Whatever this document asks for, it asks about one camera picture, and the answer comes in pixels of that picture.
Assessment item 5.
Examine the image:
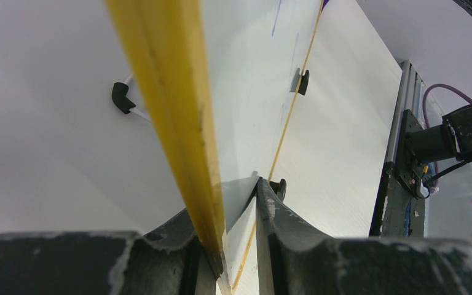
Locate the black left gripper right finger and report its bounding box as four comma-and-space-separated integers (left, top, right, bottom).
256, 178, 472, 294

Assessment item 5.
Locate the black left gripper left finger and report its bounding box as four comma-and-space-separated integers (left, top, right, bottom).
0, 210, 216, 294

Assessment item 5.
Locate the yellow framed whiteboard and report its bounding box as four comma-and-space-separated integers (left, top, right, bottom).
105, 1, 323, 294

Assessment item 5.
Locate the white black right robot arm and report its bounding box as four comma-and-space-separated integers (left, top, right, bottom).
396, 1, 472, 167

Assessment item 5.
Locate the black whiteboard stand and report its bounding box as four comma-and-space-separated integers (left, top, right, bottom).
111, 69, 311, 203

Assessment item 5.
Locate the purple towel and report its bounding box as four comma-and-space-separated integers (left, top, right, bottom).
322, 0, 329, 10

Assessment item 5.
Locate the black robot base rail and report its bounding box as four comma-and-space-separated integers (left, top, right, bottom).
369, 109, 432, 238

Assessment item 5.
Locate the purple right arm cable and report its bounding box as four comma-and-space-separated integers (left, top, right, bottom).
422, 83, 472, 192

